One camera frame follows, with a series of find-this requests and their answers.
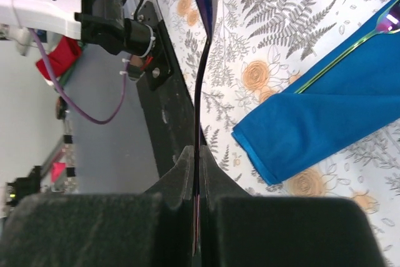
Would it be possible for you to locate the floral tablecloth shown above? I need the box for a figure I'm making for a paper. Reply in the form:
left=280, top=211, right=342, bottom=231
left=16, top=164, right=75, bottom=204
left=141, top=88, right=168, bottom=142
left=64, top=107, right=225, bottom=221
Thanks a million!
left=145, top=0, right=400, bottom=267

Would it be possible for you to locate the iridescent purple spoon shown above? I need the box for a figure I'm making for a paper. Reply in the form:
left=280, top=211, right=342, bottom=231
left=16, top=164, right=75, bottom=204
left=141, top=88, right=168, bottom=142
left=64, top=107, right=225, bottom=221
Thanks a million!
left=192, top=0, right=218, bottom=252

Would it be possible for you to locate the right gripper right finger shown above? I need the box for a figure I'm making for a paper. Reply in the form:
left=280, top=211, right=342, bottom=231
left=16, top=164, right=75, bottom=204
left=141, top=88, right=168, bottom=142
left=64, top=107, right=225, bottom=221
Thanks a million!
left=199, top=147, right=386, bottom=266

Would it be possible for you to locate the blue satin napkin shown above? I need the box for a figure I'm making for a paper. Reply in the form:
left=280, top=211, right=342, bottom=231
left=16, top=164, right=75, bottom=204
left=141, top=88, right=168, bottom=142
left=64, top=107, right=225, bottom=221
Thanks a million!
left=232, top=0, right=399, bottom=184

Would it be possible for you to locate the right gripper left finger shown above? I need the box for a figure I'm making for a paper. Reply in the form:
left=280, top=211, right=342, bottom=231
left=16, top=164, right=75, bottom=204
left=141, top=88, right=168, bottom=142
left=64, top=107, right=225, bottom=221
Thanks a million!
left=1, top=146, right=194, bottom=266

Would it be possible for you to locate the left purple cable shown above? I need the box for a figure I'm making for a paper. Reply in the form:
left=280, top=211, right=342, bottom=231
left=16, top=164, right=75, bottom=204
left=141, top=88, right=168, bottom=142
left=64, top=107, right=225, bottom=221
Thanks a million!
left=29, top=28, right=131, bottom=126

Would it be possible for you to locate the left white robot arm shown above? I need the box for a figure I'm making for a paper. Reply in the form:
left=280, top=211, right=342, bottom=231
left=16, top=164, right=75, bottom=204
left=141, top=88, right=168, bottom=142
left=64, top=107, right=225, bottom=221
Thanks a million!
left=1, top=0, right=156, bottom=58

